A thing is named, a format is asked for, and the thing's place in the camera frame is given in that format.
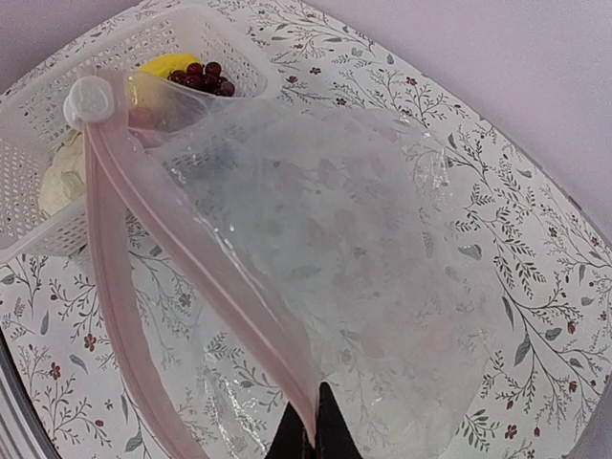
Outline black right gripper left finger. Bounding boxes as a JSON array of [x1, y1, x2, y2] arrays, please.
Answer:
[[265, 404, 311, 459]]

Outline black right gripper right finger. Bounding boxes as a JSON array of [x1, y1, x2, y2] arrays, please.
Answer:
[[315, 382, 362, 459]]

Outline clear zip top bag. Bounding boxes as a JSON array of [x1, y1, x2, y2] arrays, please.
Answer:
[[63, 69, 496, 458]]

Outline yellow toy banana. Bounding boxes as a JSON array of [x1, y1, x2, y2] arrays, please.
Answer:
[[140, 54, 201, 79]]

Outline white plastic mesh basket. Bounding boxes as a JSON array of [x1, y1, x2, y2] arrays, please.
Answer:
[[1, 1, 280, 262]]

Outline floral patterned table mat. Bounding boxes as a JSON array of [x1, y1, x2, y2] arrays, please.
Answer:
[[1, 1, 611, 458]]

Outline white toy cabbage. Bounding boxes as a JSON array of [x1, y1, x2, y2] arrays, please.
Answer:
[[38, 130, 86, 219]]

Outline dark red toy grapes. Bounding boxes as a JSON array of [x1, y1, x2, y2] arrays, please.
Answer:
[[167, 61, 235, 97]]

